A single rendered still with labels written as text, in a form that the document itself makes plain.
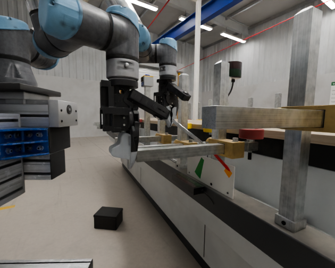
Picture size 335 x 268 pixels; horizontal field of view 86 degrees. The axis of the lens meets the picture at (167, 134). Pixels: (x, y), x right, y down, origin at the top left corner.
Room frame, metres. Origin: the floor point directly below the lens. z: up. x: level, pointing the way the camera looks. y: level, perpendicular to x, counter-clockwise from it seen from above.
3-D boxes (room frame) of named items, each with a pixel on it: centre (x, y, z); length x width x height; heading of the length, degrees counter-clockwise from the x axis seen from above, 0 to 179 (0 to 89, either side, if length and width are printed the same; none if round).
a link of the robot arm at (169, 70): (0.79, 0.00, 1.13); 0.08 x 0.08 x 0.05
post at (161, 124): (1.07, 0.04, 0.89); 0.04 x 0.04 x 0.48; 25
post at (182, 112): (0.84, -0.07, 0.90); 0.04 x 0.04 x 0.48; 25
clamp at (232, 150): (0.60, -0.19, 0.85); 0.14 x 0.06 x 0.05; 25
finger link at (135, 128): (0.42, 0.08, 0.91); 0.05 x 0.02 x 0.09; 25
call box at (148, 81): (1.30, 0.15, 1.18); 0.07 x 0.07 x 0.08; 25
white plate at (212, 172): (0.63, -0.14, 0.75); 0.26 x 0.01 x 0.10; 25
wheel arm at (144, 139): (1.01, 0.07, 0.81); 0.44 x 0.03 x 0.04; 115
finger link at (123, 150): (0.42, 0.10, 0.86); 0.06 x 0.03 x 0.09; 115
